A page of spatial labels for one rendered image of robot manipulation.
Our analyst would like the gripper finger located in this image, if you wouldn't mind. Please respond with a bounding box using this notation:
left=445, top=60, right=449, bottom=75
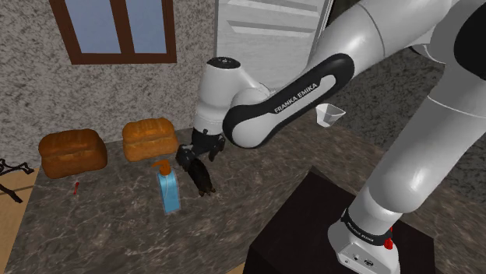
left=207, top=136, right=227, bottom=163
left=174, top=143, right=199, bottom=173

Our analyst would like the dark brown oblong object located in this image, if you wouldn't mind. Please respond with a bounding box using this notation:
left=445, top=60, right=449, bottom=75
left=187, top=158, right=217, bottom=198

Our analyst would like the blue soap dispenser orange pump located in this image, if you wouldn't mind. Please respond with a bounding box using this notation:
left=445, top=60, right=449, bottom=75
left=151, top=160, right=182, bottom=216

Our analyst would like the brown bread loaf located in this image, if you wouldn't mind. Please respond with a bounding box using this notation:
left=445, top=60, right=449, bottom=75
left=121, top=117, right=180, bottom=163
left=38, top=128, right=109, bottom=180

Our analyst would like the white refrigerator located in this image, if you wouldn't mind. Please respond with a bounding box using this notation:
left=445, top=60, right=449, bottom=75
left=213, top=0, right=336, bottom=93

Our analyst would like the dark robot stand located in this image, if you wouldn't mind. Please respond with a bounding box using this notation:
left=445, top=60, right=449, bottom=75
left=242, top=165, right=436, bottom=274

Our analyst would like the white cup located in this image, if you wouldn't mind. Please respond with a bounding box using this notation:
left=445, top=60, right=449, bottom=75
left=315, top=104, right=347, bottom=128

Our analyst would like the brown framed window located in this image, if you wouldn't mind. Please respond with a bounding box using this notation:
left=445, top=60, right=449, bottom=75
left=48, top=0, right=178, bottom=65

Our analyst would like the black metal frame furniture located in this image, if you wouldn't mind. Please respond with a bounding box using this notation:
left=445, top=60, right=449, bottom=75
left=0, top=158, right=36, bottom=204

